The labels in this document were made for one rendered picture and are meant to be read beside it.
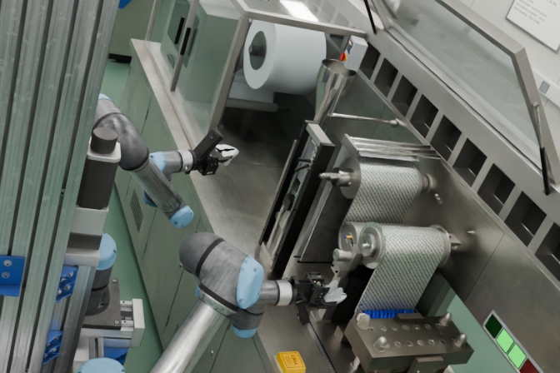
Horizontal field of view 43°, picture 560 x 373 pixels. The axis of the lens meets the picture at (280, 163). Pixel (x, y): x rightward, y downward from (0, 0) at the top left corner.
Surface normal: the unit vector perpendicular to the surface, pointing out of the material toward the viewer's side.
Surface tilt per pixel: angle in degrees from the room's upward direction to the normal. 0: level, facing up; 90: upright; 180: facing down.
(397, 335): 0
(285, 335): 0
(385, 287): 90
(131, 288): 0
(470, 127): 90
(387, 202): 92
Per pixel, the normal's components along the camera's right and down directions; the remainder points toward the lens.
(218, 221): 0.31, -0.83
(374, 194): 0.33, 0.58
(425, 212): -0.89, -0.07
